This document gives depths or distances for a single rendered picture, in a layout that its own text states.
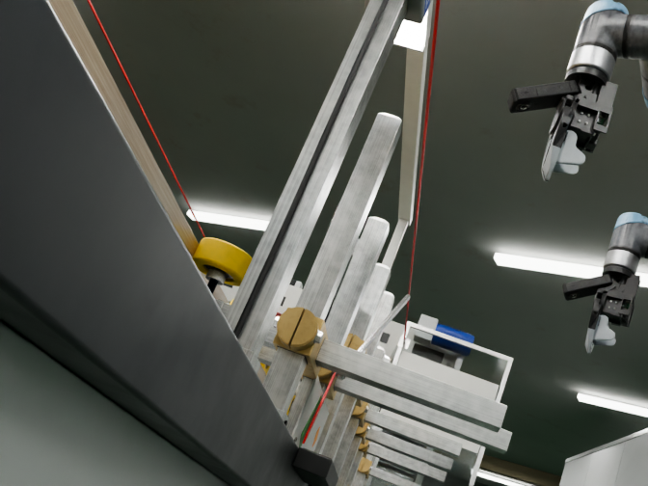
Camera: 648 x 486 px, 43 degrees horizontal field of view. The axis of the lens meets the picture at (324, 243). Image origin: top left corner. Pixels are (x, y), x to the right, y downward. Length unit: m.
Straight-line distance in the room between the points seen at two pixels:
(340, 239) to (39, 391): 0.66
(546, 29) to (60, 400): 4.06
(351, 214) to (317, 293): 0.12
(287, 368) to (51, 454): 0.55
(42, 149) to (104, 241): 0.07
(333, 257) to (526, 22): 3.44
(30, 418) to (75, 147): 0.18
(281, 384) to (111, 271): 0.65
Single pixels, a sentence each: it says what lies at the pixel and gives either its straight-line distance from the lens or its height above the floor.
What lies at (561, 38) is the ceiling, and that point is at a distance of 4.43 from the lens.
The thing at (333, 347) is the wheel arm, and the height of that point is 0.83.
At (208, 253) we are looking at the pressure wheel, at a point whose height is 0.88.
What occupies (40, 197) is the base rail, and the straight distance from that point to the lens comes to 0.30.
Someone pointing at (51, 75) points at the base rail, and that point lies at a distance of 0.29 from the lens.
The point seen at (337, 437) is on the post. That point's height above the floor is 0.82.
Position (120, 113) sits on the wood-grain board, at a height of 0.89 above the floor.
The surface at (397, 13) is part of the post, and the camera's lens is 0.91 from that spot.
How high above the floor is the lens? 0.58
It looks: 20 degrees up
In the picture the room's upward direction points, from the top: 23 degrees clockwise
